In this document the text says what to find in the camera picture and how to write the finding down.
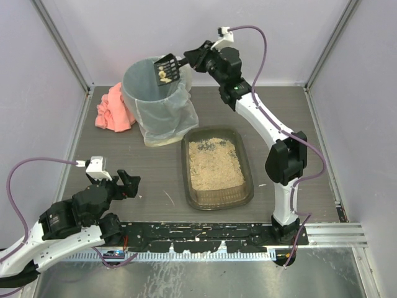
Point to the bin with translucent bag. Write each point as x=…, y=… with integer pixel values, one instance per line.
x=164, y=113

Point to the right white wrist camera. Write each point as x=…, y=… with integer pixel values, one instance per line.
x=225, y=38

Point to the black taped base rail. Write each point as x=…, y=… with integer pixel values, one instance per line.
x=163, y=237

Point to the pink cloth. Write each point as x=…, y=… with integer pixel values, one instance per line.
x=112, y=113

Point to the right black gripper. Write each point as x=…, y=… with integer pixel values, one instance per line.
x=200, y=57

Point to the beige cat litter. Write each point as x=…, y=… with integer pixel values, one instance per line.
x=214, y=165

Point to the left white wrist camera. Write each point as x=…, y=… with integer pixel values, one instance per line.
x=95, y=167

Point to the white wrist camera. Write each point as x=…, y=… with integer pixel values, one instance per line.
x=225, y=38
x=95, y=167

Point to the grey slotted cable duct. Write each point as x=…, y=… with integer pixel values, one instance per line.
x=220, y=255

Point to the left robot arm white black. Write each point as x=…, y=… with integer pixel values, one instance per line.
x=68, y=227

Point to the dark translucent litter box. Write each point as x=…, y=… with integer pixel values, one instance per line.
x=223, y=198

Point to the black slotted litter scoop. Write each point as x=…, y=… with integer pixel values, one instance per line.
x=166, y=69

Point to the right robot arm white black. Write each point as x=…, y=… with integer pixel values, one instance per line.
x=287, y=156

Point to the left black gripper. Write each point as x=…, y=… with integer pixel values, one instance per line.
x=117, y=189

